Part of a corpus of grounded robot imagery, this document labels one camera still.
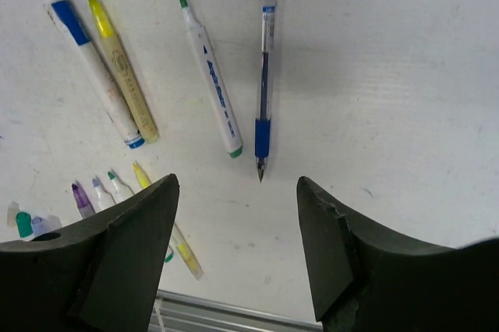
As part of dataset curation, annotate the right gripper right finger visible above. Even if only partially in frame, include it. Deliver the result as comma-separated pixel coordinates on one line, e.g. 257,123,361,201
296,176,498,331

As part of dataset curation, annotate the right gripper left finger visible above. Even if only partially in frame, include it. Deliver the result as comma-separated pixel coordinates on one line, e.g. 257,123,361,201
1,174,179,331

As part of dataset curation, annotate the purple marker pen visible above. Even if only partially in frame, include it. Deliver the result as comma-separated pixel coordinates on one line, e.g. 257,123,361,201
72,182,96,218

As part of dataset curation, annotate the purple translucent pen cap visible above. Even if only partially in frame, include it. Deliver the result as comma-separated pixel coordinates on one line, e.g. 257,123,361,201
47,215,62,231

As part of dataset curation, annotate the lavender capped white marker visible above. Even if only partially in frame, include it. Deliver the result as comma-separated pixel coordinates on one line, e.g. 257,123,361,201
92,178,115,210

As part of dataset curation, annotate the lavender pen cap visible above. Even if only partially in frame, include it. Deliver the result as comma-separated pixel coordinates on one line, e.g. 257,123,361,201
30,216,52,238

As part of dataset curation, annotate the yellow highlighter pen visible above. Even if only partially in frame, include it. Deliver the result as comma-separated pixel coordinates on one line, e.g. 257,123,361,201
133,162,203,280

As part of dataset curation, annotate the green pen cap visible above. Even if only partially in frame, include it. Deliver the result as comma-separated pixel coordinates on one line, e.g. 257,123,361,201
16,211,33,238

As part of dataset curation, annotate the green capped marker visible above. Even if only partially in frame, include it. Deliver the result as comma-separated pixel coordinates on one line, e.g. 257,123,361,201
179,0,243,158

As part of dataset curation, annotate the teal white marker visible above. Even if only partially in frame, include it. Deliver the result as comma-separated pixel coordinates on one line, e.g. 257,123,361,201
108,171,134,203

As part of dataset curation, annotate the aluminium frame rail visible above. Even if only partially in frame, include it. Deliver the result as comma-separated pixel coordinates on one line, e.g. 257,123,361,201
148,290,323,331

